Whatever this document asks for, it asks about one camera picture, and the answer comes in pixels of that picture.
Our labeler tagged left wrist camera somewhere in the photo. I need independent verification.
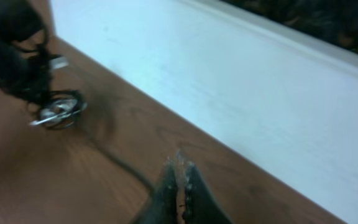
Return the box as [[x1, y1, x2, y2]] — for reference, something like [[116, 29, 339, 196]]
[[49, 56, 68, 70]]

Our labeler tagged white USB cable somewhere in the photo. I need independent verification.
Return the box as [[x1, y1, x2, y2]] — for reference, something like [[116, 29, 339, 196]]
[[29, 99, 88, 127]]

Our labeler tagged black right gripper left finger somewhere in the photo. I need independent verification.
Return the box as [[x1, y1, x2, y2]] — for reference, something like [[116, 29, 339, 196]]
[[132, 164, 178, 224]]

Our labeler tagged thick black USB cable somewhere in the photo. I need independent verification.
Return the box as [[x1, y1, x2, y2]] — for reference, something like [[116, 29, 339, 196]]
[[35, 89, 85, 131]]

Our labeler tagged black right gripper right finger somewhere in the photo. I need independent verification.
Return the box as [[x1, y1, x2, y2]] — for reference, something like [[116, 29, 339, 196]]
[[183, 163, 232, 224]]

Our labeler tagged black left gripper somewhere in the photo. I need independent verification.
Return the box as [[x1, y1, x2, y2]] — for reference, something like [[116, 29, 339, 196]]
[[0, 0, 52, 103]]

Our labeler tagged thin black USB cable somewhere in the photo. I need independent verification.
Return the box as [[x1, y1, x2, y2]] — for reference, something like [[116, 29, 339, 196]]
[[82, 124, 158, 197]]

